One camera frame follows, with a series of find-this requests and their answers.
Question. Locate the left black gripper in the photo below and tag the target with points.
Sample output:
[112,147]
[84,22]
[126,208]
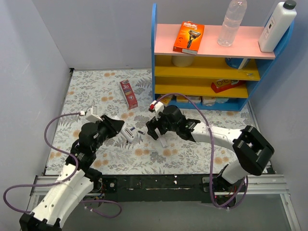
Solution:
[111,124]

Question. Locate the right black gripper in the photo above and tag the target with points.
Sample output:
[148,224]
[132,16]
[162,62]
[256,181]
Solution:
[156,125]

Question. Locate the white remote control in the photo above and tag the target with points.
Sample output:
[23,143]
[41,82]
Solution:
[126,130]

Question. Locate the white battery cover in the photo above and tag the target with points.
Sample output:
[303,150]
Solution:
[163,142]

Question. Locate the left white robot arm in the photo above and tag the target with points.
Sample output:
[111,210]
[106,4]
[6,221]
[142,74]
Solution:
[76,179]

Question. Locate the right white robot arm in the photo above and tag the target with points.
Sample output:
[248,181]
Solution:
[253,151]

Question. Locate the yellow orange box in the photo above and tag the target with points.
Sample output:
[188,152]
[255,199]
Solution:
[165,100]

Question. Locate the red toothpaste box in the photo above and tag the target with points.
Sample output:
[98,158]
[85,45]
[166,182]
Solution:
[128,94]

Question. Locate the floral table mat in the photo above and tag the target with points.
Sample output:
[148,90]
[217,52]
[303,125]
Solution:
[144,155]

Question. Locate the red box on shelf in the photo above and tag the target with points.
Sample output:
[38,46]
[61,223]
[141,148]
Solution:
[225,84]

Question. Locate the white cup on shelf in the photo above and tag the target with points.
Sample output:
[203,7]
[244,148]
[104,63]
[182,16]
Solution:
[182,61]

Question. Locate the blue yellow pink shelf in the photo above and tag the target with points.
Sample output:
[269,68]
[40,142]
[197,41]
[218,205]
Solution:
[209,64]

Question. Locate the orange razor box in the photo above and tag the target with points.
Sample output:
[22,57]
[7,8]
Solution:
[189,38]

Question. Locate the blue white container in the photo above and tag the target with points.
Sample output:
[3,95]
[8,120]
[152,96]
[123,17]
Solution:
[237,63]

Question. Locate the clear plastic water bottle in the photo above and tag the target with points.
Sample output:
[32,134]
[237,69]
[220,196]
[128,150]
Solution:
[232,21]

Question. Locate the white bottle black cap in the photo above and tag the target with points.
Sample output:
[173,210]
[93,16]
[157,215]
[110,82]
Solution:
[279,21]

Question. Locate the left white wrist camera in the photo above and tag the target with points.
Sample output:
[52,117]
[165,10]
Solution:
[91,114]

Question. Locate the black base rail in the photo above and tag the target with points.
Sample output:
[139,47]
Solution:
[156,188]

